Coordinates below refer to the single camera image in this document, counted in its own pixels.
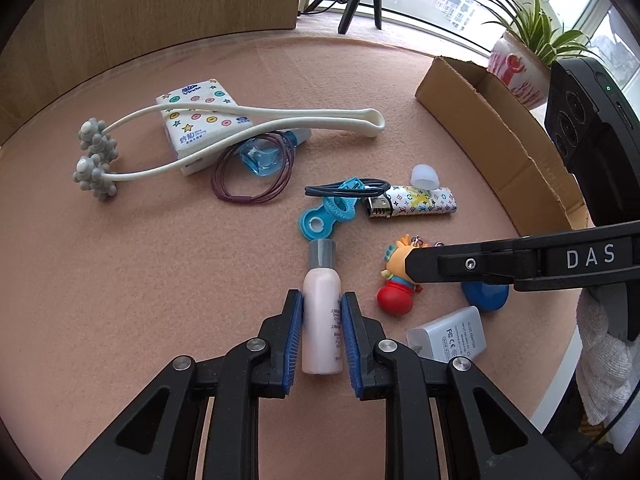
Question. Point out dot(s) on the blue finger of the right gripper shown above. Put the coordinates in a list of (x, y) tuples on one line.
[(440, 254)]

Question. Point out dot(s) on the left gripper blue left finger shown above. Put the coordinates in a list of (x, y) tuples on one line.
[(200, 412)]

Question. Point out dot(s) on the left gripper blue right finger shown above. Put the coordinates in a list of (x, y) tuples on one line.
[(443, 420)]

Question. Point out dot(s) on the blue round tape measure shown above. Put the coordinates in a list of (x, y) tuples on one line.
[(486, 297)]

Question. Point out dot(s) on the white usb wall charger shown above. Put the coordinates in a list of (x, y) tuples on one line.
[(459, 333)]

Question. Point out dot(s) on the cartoon doll keychain red hat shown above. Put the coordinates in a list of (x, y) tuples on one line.
[(396, 296)]

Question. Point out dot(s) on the small pink lotion bottle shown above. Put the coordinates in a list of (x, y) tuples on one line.
[(322, 330)]

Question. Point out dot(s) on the blue eye drop bottle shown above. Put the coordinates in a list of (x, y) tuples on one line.
[(268, 155)]

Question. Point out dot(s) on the white neck roller massager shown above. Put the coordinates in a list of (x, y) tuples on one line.
[(93, 170)]

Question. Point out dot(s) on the white gloved right hand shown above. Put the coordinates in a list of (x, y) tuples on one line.
[(605, 365)]

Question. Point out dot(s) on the translucent white cap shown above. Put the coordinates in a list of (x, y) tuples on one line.
[(424, 177)]

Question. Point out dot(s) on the patterned white lighter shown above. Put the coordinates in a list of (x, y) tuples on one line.
[(403, 200)]

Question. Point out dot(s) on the brown cardboard box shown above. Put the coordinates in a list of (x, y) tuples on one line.
[(506, 144)]

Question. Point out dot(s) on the red white flower pot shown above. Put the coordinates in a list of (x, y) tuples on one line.
[(520, 71)]

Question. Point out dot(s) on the green spider plant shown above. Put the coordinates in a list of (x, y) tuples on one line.
[(532, 26)]

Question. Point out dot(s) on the patterned tissue pack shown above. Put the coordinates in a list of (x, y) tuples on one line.
[(191, 130)]

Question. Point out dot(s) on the large wooden board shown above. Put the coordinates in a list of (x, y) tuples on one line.
[(48, 47)]

